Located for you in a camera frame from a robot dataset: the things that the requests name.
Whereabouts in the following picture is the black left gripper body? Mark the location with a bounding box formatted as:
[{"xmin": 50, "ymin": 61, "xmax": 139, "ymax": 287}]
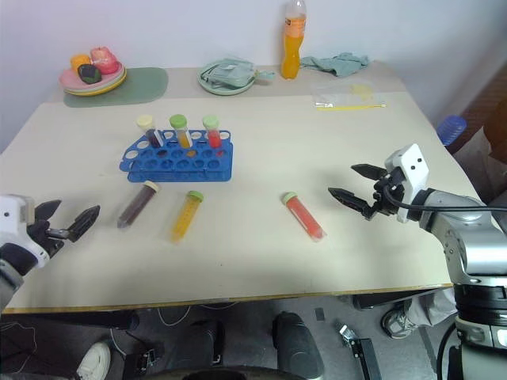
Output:
[{"xmin": 25, "ymin": 219, "xmax": 71, "ymax": 259}]

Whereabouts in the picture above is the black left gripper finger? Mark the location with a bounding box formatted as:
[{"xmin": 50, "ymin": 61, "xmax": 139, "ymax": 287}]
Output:
[
  {"xmin": 34, "ymin": 199, "xmax": 63, "ymax": 223},
  {"xmin": 67, "ymin": 204, "xmax": 101, "ymax": 243}
]

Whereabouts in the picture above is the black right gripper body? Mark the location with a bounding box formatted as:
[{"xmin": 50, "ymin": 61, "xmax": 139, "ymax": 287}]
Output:
[{"xmin": 363, "ymin": 167, "xmax": 406, "ymax": 221}]

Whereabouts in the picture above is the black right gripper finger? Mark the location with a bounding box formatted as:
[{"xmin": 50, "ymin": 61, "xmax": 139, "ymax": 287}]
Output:
[
  {"xmin": 350, "ymin": 162, "xmax": 387, "ymax": 184},
  {"xmin": 327, "ymin": 187, "xmax": 368, "ymax": 217}
]

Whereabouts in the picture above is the yellow tube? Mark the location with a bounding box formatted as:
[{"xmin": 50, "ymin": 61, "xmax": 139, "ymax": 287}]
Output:
[
  {"xmin": 169, "ymin": 190, "xmax": 205, "ymax": 244},
  {"xmin": 169, "ymin": 114, "xmax": 193, "ymax": 150}
]

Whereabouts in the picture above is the blue plastic test tube rack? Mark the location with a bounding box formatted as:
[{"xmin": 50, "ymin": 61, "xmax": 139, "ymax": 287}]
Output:
[{"xmin": 120, "ymin": 129, "xmax": 234, "ymax": 184}]

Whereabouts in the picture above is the clear plastic zip bag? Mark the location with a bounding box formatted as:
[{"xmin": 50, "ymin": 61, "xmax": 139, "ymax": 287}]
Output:
[{"xmin": 310, "ymin": 80, "xmax": 390, "ymax": 112}]

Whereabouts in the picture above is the blue ribbed cylinder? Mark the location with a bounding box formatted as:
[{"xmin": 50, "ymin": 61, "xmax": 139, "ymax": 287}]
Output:
[{"xmin": 436, "ymin": 114, "xmax": 467, "ymax": 148}]

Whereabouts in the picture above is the brown paper bag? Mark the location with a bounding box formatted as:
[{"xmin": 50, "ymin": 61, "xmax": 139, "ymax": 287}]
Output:
[{"xmin": 450, "ymin": 125, "xmax": 507, "ymax": 207}]

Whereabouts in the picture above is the crumpled green cloth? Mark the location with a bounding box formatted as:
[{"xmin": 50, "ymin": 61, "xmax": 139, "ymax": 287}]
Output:
[{"xmin": 299, "ymin": 52, "xmax": 371, "ymax": 78}]

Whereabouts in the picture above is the grey trouser leg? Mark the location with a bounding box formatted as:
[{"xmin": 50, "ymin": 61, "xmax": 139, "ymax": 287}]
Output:
[{"xmin": 406, "ymin": 288, "xmax": 457, "ymax": 328}]

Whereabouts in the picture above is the grey sneaker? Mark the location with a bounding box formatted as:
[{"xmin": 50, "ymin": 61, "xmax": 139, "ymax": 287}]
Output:
[{"xmin": 381, "ymin": 302, "xmax": 417, "ymax": 340}]

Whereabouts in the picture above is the pink plate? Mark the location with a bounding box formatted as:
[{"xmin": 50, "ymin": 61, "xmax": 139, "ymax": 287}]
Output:
[{"xmin": 59, "ymin": 64, "xmax": 127, "ymax": 91}]

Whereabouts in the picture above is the yellow plate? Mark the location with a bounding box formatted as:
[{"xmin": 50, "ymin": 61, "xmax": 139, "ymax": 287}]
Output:
[{"xmin": 64, "ymin": 73, "xmax": 129, "ymax": 97}]

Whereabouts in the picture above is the white shoe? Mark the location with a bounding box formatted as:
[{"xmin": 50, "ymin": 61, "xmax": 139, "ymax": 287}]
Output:
[{"xmin": 75, "ymin": 341, "xmax": 112, "ymax": 380}]

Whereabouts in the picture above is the orange soda plastic bottle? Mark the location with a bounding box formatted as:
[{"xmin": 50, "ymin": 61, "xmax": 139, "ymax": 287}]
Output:
[{"xmin": 280, "ymin": 0, "xmax": 309, "ymax": 81}]

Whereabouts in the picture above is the dark toy avocado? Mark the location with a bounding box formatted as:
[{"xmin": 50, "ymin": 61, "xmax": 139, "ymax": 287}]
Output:
[{"xmin": 77, "ymin": 63, "xmax": 101, "ymax": 85}]

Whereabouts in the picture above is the green placemat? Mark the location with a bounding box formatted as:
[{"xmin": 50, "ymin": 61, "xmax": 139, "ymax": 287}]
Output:
[{"xmin": 63, "ymin": 66, "xmax": 170, "ymax": 109}]

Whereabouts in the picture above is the orange toy fruit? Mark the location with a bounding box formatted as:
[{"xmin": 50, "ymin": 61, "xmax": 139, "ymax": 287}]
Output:
[{"xmin": 70, "ymin": 53, "xmax": 93, "ymax": 73}]

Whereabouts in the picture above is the black metal stand with caster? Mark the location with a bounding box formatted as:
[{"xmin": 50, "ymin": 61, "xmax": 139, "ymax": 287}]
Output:
[{"xmin": 335, "ymin": 321, "xmax": 382, "ymax": 380}]

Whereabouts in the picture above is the dark rounded shape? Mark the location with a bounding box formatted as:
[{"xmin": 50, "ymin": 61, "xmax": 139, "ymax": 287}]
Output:
[{"xmin": 272, "ymin": 311, "xmax": 324, "ymax": 379}]

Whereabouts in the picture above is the red toy apple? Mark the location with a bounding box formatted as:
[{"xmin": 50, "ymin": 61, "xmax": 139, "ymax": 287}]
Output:
[{"xmin": 90, "ymin": 45, "xmax": 120, "ymax": 75}]

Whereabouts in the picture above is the pale green plate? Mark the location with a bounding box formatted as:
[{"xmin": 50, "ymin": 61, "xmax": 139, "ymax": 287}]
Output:
[{"xmin": 197, "ymin": 59, "xmax": 258, "ymax": 97}]

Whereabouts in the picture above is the folded green cloth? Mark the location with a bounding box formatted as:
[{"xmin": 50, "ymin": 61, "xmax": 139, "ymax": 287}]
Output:
[{"xmin": 203, "ymin": 58, "xmax": 277, "ymax": 88}]

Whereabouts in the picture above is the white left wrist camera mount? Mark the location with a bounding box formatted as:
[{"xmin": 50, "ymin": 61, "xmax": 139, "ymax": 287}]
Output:
[{"xmin": 0, "ymin": 193, "xmax": 51, "ymax": 268}]

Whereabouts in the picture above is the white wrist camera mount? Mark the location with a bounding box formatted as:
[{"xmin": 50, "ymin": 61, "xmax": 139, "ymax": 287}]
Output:
[
  {"xmin": 384, "ymin": 142, "xmax": 432, "ymax": 223},
  {"xmin": 0, "ymin": 193, "xmax": 51, "ymax": 268}
]

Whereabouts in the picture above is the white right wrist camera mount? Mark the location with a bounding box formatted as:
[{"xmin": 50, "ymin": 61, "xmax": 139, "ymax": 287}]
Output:
[{"xmin": 384, "ymin": 142, "xmax": 432, "ymax": 223}]

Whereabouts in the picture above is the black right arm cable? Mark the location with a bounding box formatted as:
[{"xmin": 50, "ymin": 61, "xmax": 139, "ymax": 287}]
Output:
[{"xmin": 381, "ymin": 184, "xmax": 490, "ymax": 211}]

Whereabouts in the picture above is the black table frame beam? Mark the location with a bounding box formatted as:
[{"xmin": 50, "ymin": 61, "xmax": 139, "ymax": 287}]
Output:
[{"xmin": 0, "ymin": 310, "xmax": 140, "ymax": 331}]

